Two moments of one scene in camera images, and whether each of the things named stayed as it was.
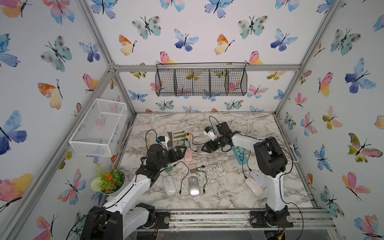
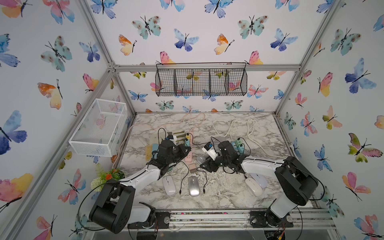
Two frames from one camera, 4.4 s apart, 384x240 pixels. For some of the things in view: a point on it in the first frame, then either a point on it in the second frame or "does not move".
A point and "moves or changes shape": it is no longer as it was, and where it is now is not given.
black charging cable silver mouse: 203,166 does not move
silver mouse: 201,152 moves or changes shape
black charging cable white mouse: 184,177 does not move
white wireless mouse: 169,185 does not move
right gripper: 212,148 -> 209,163
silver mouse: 194,186 does not move
